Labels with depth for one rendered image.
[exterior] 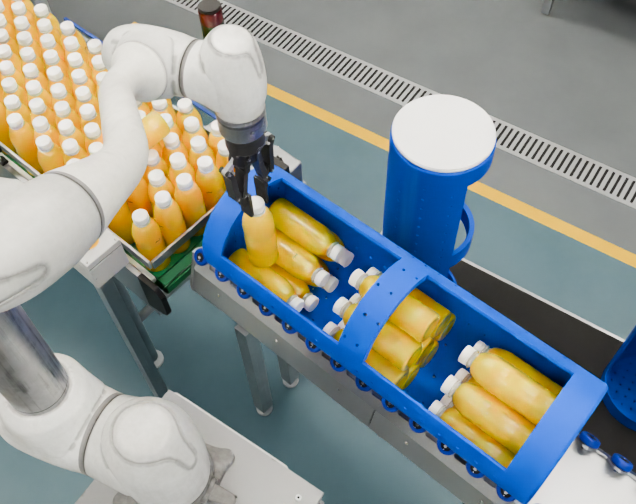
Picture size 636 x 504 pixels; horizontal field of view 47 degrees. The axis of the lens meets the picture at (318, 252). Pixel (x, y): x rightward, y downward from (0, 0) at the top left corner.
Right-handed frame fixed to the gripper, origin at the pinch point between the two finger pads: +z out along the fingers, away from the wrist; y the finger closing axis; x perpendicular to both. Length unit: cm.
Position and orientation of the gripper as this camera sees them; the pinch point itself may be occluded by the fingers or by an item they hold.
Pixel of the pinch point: (253, 196)
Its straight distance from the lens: 152.5
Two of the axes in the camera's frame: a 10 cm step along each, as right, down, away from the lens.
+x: -7.6, -5.4, 3.7
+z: 0.2, 5.5, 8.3
